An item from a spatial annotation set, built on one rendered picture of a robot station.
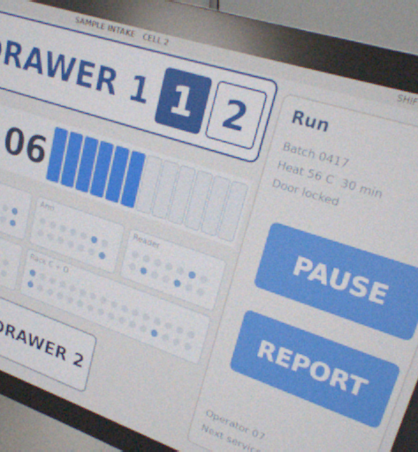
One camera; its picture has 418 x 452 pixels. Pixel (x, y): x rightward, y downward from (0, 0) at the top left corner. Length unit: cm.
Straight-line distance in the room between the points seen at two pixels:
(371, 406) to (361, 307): 6
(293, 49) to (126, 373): 24
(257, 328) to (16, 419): 123
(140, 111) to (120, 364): 18
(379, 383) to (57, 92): 28
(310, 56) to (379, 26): 85
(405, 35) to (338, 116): 81
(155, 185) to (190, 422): 16
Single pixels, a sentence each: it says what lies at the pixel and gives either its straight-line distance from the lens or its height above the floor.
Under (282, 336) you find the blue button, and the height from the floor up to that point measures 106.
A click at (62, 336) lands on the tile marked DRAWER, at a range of 43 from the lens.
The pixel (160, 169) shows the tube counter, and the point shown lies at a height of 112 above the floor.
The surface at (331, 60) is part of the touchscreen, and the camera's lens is 34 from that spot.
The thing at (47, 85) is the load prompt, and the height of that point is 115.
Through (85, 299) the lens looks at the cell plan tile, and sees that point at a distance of 41.
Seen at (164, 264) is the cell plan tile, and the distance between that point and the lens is 37.
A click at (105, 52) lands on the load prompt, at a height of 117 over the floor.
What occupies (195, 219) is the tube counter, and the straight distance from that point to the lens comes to 36.
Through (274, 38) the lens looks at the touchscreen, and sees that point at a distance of 35.
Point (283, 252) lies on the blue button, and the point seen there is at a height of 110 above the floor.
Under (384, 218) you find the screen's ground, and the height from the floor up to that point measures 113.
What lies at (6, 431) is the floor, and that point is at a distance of 154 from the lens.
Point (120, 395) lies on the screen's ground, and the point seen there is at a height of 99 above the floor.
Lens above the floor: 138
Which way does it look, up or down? 51 degrees down
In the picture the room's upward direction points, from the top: 1 degrees counter-clockwise
